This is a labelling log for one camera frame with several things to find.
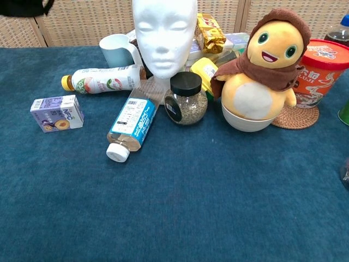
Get blue label water bottle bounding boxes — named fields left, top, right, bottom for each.
left=105, top=79, right=161, bottom=163

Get green chips can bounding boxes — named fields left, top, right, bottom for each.
left=337, top=99, right=349, bottom=127

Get round rattan coaster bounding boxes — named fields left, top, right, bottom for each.
left=271, top=105, right=320, bottom=130

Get light blue mug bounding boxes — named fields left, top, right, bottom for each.
left=99, top=34, right=143, bottom=69

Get purple juice carton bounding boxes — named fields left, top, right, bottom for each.
left=29, top=94, right=85, bottom=134

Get red instant noodle cup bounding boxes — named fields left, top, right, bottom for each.
left=293, top=39, right=349, bottom=110

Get white snack bag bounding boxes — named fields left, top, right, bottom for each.
left=188, top=38, right=204, bottom=59

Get white bowl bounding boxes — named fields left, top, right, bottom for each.
left=221, top=100, right=274, bottom=133

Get black flat packet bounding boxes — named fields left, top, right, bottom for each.
left=212, top=50, right=241, bottom=68

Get white foam mannequin head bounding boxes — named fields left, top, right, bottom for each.
left=131, top=0, right=198, bottom=106

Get dark drink bottle brown cap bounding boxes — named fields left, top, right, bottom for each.
left=130, top=39, right=154, bottom=80

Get glass jar black lid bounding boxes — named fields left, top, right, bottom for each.
left=164, top=72, right=208, bottom=127

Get rattan folding screen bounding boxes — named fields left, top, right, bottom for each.
left=0, top=0, right=349, bottom=49

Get cola bottle blue cap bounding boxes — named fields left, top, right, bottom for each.
left=324, top=14, right=349, bottom=47

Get white box pastel squares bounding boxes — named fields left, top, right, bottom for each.
left=225, top=32, right=250, bottom=51

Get gold snack bag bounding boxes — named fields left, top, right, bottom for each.
left=195, top=13, right=227, bottom=55

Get yellow box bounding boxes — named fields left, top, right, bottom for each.
left=189, top=57, right=219, bottom=99

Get white peach drink bottle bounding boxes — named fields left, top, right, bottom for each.
left=61, top=64, right=147, bottom=95

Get blue table cloth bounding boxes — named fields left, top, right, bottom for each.
left=0, top=45, right=349, bottom=262

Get yellow plush brown hood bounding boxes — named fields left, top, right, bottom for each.
left=210, top=8, right=312, bottom=121

